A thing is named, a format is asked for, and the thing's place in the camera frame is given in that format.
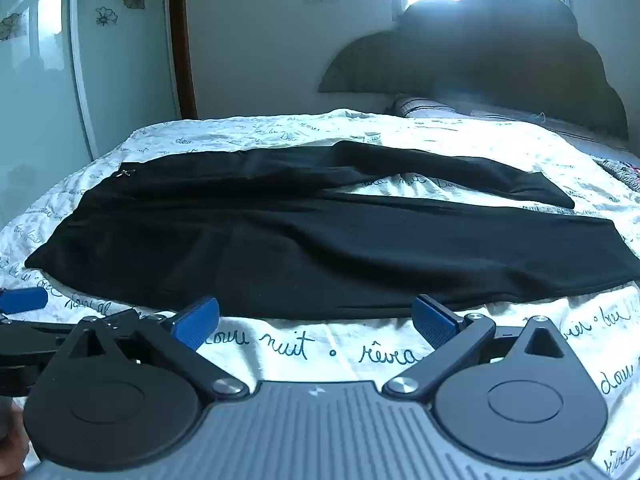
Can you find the black pants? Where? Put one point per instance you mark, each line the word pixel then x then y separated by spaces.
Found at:
pixel 250 240

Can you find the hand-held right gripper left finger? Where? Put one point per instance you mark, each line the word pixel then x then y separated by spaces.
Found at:
pixel 197 324

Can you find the brown wooden frame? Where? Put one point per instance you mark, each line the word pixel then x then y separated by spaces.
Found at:
pixel 181 40

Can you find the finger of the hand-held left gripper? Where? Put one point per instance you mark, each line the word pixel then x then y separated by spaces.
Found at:
pixel 25 340
pixel 22 301

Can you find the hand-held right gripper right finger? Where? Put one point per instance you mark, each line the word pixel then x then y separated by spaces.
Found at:
pixel 434 324

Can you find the person's left hand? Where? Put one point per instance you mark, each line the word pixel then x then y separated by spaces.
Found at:
pixel 14 447

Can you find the white script-print bedspread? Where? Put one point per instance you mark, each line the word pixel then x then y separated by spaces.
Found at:
pixel 310 347

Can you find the dark scalloped headboard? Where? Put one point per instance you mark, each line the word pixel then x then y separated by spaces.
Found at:
pixel 475 50

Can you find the striped grey pillow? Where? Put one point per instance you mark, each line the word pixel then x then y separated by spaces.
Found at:
pixel 422 105

